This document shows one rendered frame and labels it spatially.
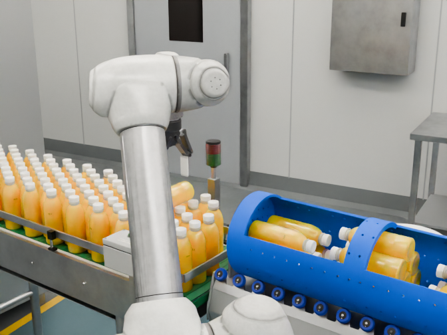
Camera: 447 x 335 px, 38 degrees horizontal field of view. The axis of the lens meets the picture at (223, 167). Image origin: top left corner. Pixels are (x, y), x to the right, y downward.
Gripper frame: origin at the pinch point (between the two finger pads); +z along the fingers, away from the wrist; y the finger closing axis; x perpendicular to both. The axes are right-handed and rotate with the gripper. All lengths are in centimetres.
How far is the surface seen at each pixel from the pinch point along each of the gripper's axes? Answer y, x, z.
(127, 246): -21.3, 0.6, 17.3
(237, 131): 301, 186, 74
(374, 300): -1, -74, 21
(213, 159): 45.9, 17.8, 8.2
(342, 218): 23, -51, 10
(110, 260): -21.4, 8.8, 24.2
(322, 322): 1, -57, 35
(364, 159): 321, 74, 86
